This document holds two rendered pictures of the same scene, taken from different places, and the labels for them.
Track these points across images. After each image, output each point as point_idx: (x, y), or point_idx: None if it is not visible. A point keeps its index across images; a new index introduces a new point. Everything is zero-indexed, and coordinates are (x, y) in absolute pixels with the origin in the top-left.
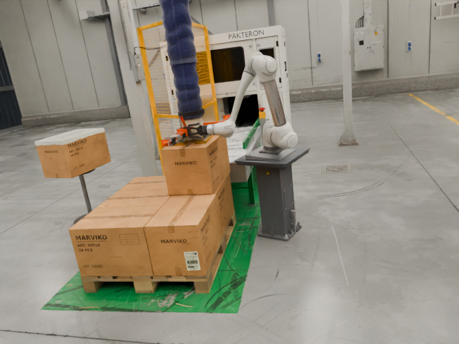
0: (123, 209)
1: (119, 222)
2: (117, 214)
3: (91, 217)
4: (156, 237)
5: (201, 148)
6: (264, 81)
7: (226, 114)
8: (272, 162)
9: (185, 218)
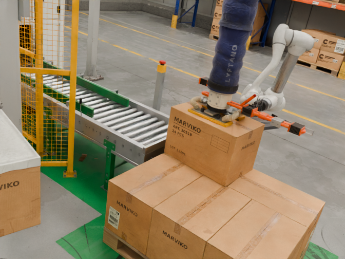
0: (238, 223)
1: (281, 237)
2: (253, 232)
3: (243, 253)
4: (308, 232)
5: (262, 126)
6: (299, 55)
7: (203, 78)
8: (271, 125)
9: (305, 202)
